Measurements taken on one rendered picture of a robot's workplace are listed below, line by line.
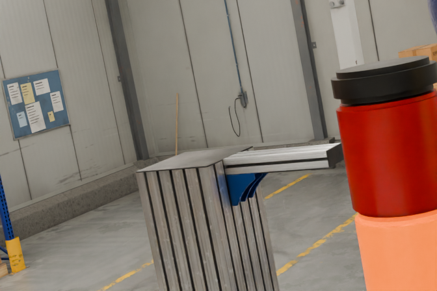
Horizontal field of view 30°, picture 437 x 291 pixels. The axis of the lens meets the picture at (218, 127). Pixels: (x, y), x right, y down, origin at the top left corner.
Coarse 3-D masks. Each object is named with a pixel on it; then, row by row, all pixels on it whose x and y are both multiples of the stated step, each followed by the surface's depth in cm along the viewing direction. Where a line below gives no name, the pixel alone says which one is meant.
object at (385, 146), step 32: (416, 96) 37; (352, 128) 38; (384, 128) 37; (416, 128) 37; (352, 160) 38; (384, 160) 37; (416, 160) 37; (352, 192) 39; (384, 192) 37; (416, 192) 37
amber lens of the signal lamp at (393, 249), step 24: (360, 216) 40; (408, 216) 38; (432, 216) 37; (360, 240) 39; (384, 240) 38; (408, 240) 37; (432, 240) 37; (384, 264) 38; (408, 264) 37; (432, 264) 37; (384, 288) 38; (408, 288) 38; (432, 288) 37
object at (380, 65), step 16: (368, 64) 40; (384, 64) 38; (400, 64) 37; (416, 64) 37; (432, 64) 37; (336, 80) 38; (352, 80) 37; (368, 80) 37; (384, 80) 36; (400, 80) 36; (416, 80) 37; (432, 80) 37; (336, 96) 38; (352, 96) 37; (368, 96) 37; (384, 96) 37; (400, 96) 37
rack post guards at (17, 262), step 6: (12, 240) 974; (18, 240) 982; (12, 246) 973; (18, 246) 981; (12, 252) 974; (18, 252) 980; (12, 258) 974; (18, 258) 979; (12, 264) 976; (18, 264) 978; (24, 264) 986; (12, 270) 978; (18, 270) 977
